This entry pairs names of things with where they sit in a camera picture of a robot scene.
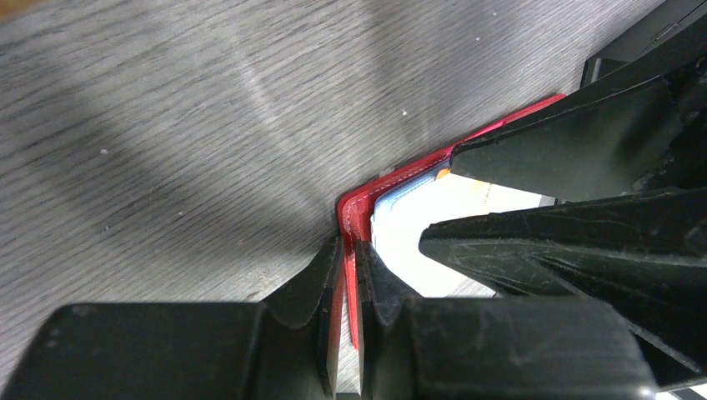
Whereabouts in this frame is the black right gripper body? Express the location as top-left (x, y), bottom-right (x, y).
top-left (580, 1), bottom-right (706, 192)

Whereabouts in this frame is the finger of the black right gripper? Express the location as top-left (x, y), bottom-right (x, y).
top-left (451, 76), bottom-right (683, 202)
top-left (419, 188), bottom-right (706, 382)

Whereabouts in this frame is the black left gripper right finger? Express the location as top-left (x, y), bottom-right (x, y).
top-left (355, 242), bottom-right (658, 399)

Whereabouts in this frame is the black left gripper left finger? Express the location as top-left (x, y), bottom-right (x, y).
top-left (2, 237), bottom-right (343, 399)

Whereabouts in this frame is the red leather card holder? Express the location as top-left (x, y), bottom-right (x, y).
top-left (336, 92), bottom-right (568, 352)

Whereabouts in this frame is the gold orange credit card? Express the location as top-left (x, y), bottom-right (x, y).
top-left (435, 168), bottom-right (450, 180)

